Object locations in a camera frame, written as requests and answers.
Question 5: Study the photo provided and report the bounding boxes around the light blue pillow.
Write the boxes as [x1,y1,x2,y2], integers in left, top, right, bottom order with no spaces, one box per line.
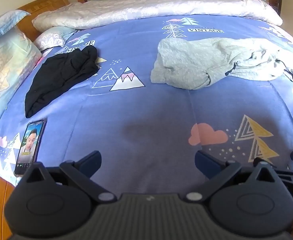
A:
[0,10,31,44]

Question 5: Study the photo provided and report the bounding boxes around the smartphone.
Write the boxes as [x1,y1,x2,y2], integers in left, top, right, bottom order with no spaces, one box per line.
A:
[14,119,47,176]

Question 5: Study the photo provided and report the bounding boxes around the white quilt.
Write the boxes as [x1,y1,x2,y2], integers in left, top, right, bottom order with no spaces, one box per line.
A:
[32,0,283,30]

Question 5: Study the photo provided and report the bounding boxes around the blue printed bedsheet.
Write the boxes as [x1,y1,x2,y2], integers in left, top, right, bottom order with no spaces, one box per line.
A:
[0,14,293,197]

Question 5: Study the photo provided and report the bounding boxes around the wooden headboard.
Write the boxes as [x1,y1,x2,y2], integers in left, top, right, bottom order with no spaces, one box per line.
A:
[16,0,71,42]

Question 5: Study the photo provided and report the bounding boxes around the small white floral pillow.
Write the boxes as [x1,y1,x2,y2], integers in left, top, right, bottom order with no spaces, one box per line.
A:
[33,26,77,52]

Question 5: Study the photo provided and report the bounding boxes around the large floral pillow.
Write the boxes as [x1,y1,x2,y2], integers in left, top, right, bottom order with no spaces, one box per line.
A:
[0,26,42,110]

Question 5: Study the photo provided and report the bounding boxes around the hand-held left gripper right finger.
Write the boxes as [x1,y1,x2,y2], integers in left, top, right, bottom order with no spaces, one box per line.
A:
[185,150,277,202]

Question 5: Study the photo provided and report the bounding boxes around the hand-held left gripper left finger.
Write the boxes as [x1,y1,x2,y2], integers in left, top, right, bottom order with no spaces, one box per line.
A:
[23,151,117,203]

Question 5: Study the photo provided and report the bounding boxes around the black pants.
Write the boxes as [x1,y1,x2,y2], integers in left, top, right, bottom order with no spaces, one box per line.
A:
[25,45,98,118]

